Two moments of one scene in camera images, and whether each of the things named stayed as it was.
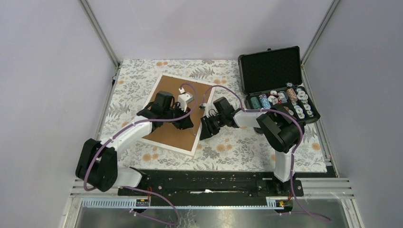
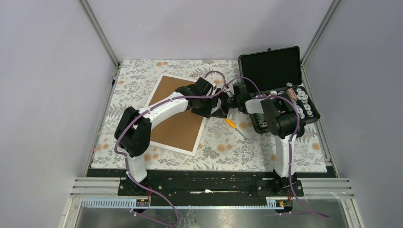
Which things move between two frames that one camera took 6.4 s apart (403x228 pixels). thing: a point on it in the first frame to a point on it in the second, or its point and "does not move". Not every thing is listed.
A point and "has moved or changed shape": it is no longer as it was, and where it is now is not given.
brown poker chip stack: x=292 y=94 does not move
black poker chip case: x=271 y=80 does not move
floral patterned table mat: x=229 y=148 does not move
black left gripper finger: x=185 y=122 to x=206 y=113
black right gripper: x=206 y=129 to x=222 y=112
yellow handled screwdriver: x=193 y=132 has moved or changed shape
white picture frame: x=167 y=135 does not move
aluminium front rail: x=342 y=188 does not move
